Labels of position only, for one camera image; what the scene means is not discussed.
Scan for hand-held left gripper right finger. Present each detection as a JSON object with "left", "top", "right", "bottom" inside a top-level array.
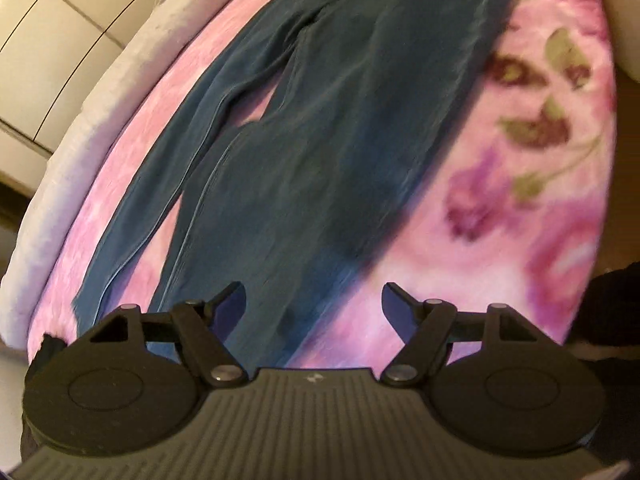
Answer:
[{"left": 379, "top": 282, "right": 551, "bottom": 387}]

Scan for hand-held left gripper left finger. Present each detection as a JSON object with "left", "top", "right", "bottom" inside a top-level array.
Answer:
[{"left": 75, "top": 281, "right": 250, "bottom": 388}]

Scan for blue jeans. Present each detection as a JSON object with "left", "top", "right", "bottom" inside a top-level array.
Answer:
[{"left": 72, "top": 0, "right": 516, "bottom": 368}]

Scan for pink floral blanket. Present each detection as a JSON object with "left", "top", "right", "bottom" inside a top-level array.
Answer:
[{"left": 25, "top": 0, "right": 619, "bottom": 376}]

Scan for dark cloth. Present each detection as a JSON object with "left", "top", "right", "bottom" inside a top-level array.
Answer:
[{"left": 570, "top": 267, "right": 640, "bottom": 362}]

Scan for white striped quilt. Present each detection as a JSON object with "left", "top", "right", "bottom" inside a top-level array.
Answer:
[{"left": 0, "top": 0, "right": 262, "bottom": 352}]

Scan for cream wardrobe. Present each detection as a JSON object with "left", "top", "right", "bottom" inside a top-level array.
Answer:
[{"left": 0, "top": 0, "right": 167, "bottom": 154}]

